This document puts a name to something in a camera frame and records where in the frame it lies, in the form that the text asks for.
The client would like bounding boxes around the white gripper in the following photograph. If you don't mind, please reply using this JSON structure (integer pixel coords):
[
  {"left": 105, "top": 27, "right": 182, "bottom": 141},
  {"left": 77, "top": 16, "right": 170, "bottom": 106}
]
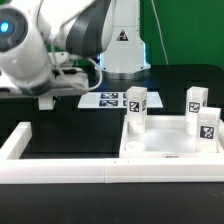
[{"left": 0, "top": 69, "right": 89, "bottom": 99}]

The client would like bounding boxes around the white square tabletop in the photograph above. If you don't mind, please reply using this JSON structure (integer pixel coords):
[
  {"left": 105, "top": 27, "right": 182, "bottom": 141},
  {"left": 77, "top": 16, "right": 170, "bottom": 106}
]
[{"left": 119, "top": 115, "right": 224, "bottom": 159}]

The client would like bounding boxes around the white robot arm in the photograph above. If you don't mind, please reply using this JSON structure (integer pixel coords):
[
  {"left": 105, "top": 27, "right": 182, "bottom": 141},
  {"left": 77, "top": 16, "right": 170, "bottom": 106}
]
[{"left": 0, "top": 0, "right": 150, "bottom": 98}]

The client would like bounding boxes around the white marker tag plate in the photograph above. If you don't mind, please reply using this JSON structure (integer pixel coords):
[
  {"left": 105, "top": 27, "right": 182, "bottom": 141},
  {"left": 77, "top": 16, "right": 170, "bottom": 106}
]
[{"left": 78, "top": 92, "right": 163, "bottom": 109}]

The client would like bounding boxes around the white U-shaped obstacle fence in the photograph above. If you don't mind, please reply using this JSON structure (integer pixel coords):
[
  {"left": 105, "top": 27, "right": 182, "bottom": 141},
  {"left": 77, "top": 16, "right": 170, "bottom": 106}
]
[{"left": 0, "top": 122, "right": 224, "bottom": 184}]

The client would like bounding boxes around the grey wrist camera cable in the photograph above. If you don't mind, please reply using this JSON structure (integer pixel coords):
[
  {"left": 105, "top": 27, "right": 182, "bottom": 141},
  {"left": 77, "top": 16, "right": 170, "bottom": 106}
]
[{"left": 49, "top": 43, "right": 104, "bottom": 93}]

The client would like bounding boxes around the thin white cable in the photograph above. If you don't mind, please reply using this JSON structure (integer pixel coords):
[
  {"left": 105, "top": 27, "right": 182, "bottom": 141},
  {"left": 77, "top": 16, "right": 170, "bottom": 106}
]
[{"left": 149, "top": 0, "right": 169, "bottom": 66}]

